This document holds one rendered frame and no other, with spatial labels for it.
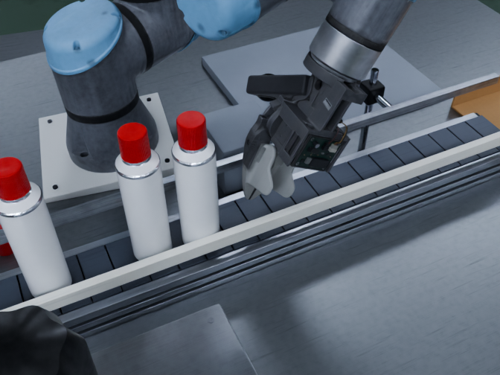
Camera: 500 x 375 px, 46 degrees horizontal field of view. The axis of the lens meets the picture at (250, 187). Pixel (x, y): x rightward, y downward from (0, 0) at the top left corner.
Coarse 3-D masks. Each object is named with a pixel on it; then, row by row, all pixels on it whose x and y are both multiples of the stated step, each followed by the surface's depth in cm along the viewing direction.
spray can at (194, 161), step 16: (192, 112) 67; (192, 128) 65; (176, 144) 69; (192, 144) 67; (208, 144) 69; (176, 160) 68; (192, 160) 67; (208, 160) 68; (176, 176) 70; (192, 176) 69; (208, 176) 70; (176, 192) 73; (192, 192) 71; (208, 192) 71; (192, 208) 73; (208, 208) 73; (192, 224) 75; (208, 224) 75; (192, 240) 77
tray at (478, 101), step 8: (488, 88) 111; (496, 88) 112; (464, 96) 109; (472, 96) 110; (480, 96) 111; (488, 96) 112; (496, 96) 112; (456, 104) 109; (464, 104) 110; (472, 104) 110; (480, 104) 110; (488, 104) 110; (496, 104) 110; (464, 112) 108; (472, 112) 108; (480, 112) 108; (488, 112) 108; (496, 112) 108; (488, 120) 106; (496, 120) 106
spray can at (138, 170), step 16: (128, 128) 65; (144, 128) 65; (128, 144) 64; (144, 144) 65; (128, 160) 66; (144, 160) 66; (160, 160) 68; (128, 176) 66; (144, 176) 66; (160, 176) 69; (128, 192) 68; (144, 192) 68; (160, 192) 70; (128, 208) 70; (144, 208) 70; (160, 208) 71; (128, 224) 73; (144, 224) 71; (160, 224) 73; (144, 240) 74; (160, 240) 74; (144, 256) 76
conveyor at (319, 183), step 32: (448, 128) 97; (480, 128) 97; (352, 160) 92; (384, 160) 92; (416, 160) 92; (320, 192) 87; (384, 192) 87; (224, 224) 82; (288, 224) 82; (96, 256) 78; (128, 256) 78; (0, 288) 75; (128, 288) 75
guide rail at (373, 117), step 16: (480, 80) 93; (496, 80) 94; (432, 96) 90; (448, 96) 91; (368, 112) 87; (384, 112) 87; (400, 112) 89; (352, 128) 86; (272, 144) 82; (224, 160) 80; (240, 160) 80; (80, 208) 73; (96, 208) 74; (0, 240) 70
